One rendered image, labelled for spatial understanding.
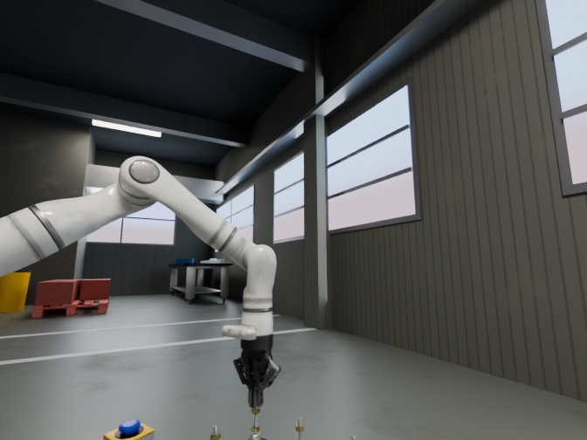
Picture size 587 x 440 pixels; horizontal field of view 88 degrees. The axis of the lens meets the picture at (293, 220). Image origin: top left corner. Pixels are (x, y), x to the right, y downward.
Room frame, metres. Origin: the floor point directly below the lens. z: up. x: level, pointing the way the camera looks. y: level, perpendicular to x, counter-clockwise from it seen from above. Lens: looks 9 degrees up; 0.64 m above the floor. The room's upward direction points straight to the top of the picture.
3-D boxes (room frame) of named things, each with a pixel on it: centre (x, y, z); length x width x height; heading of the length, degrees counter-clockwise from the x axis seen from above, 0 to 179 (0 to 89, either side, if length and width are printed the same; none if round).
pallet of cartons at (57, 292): (4.91, 3.38, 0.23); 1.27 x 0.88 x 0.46; 31
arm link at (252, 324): (0.73, 0.10, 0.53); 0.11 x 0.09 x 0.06; 146
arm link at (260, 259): (0.74, 0.08, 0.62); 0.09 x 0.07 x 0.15; 22
